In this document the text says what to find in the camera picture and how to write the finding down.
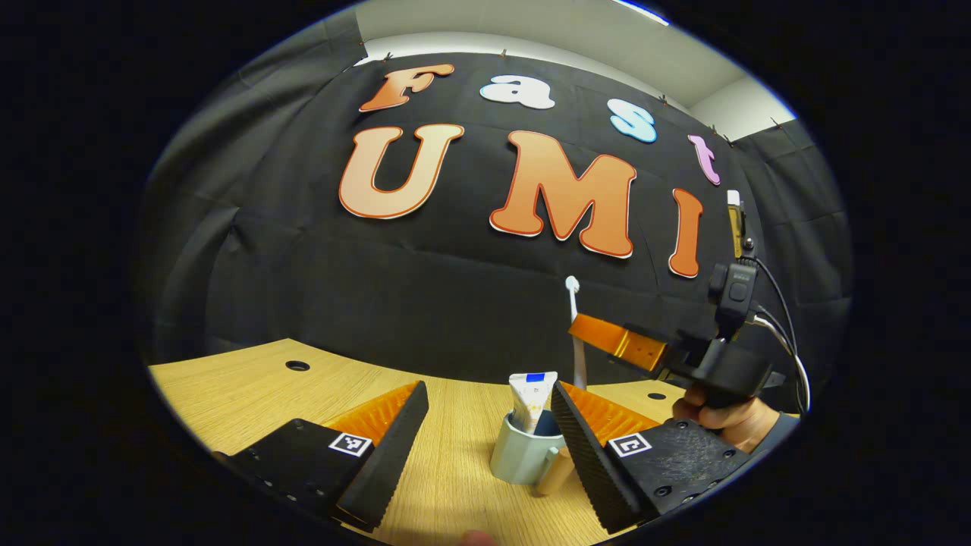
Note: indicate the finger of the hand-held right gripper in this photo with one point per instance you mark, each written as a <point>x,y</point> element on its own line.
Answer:
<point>618,341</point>

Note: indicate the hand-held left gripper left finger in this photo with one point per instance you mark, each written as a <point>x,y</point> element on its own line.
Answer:
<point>394,455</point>

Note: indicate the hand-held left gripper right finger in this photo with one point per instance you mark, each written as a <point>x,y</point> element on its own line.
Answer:
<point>580,455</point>

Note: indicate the white toothbrush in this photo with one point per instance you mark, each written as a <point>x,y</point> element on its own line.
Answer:
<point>575,303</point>

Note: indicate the light blue cup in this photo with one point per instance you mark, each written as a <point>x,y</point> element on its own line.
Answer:
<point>516,459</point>

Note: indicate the white toothpaste tube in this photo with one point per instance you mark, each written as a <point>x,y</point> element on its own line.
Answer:
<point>531,398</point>

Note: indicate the wooden desktop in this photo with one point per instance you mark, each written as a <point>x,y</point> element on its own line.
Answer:
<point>455,425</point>

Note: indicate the black backdrop cloth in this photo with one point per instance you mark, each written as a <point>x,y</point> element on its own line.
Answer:
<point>455,288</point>

